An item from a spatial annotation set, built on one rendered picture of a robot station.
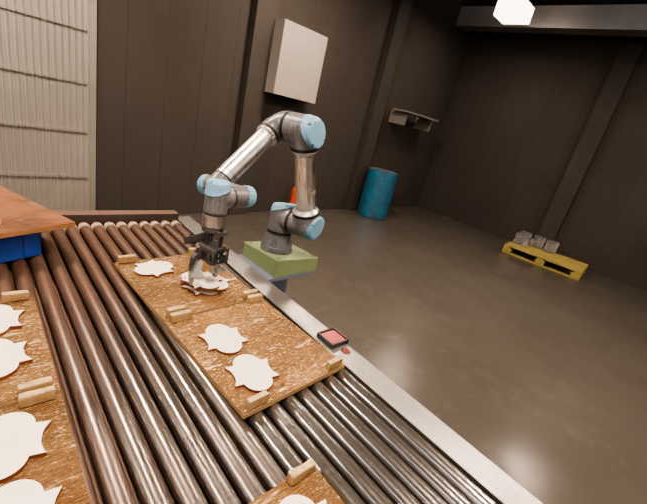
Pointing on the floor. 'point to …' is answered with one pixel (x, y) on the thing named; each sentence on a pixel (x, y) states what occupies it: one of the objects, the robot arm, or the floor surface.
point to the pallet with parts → (544, 254)
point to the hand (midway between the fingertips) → (202, 279)
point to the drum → (377, 193)
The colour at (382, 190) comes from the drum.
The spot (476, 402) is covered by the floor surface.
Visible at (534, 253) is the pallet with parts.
